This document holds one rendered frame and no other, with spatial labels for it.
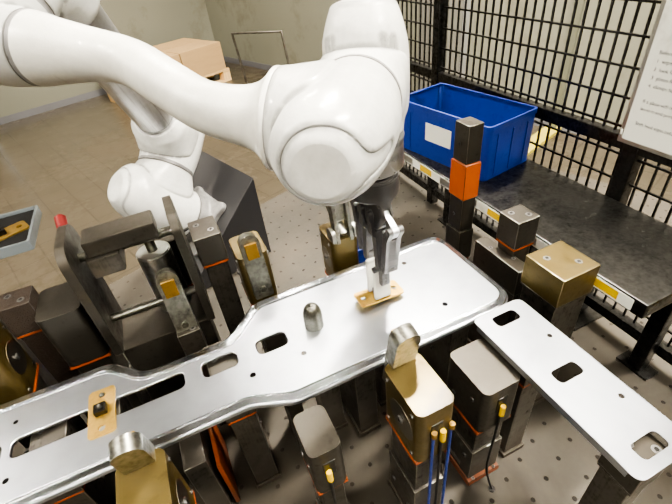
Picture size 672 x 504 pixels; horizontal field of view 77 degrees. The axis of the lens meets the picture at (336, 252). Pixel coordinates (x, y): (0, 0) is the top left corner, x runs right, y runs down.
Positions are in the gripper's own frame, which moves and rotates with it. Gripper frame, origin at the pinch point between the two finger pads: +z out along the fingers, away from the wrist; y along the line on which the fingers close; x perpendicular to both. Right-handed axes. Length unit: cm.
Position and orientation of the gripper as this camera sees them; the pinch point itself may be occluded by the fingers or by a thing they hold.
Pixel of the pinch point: (378, 277)
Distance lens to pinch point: 72.6
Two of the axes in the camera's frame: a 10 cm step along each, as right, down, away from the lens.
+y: 4.2, 5.2, -7.5
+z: 1.0, 7.9, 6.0
